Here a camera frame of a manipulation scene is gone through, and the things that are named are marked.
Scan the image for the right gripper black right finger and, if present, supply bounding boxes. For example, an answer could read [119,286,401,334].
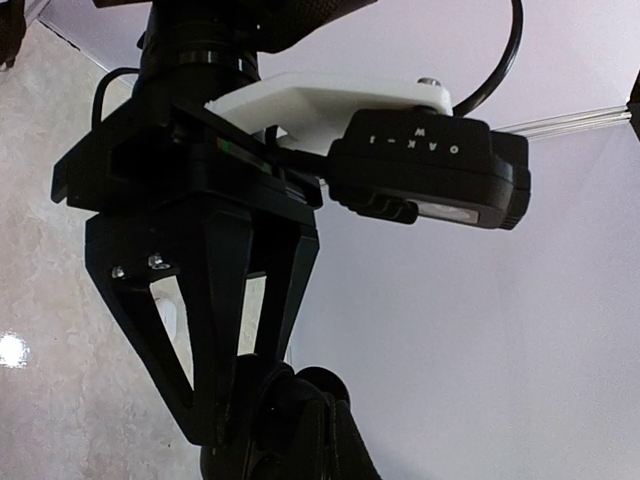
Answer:
[627,74,640,140]

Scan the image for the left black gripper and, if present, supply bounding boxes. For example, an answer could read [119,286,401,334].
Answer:
[50,98,323,445]

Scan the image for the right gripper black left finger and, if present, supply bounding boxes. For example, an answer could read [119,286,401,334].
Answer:
[200,390,381,479]

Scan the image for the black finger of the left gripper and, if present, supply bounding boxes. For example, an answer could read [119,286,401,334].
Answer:
[252,217,320,361]

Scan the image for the white oval charging case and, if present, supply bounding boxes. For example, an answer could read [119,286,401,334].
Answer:
[153,293,179,343]

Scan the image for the black oval charging case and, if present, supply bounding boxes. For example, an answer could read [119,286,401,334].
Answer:
[234,354,351,480]

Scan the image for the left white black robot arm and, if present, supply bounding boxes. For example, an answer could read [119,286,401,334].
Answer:
[51,1,361,446]

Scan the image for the left aluminium frame post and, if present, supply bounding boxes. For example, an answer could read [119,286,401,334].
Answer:
[498,105,632,139]

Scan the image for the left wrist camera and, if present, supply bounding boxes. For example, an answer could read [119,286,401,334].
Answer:
[205,73,531,230]

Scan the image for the left black cable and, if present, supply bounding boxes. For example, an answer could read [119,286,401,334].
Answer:
[452,0,526,117]

